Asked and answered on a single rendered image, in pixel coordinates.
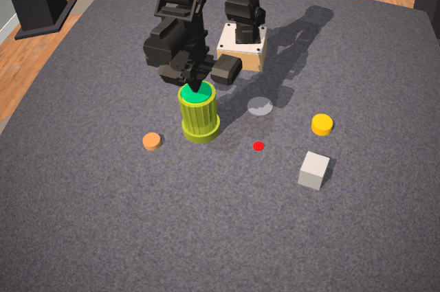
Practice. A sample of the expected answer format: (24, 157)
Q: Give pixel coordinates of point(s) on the orange disc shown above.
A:
(151, 141)

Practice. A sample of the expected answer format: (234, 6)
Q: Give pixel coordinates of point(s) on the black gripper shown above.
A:
(223, 71)

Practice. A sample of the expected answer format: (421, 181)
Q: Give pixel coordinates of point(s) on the light grey flat disc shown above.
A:
(260, 106)

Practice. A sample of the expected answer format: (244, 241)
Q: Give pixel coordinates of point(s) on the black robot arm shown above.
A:
(181, 24)

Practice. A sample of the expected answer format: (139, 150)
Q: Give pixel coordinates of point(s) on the yellow short cylinder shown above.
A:
(321, 124)

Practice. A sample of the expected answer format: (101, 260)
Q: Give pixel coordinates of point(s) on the olive-green ribbed jar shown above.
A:
(199, 110)

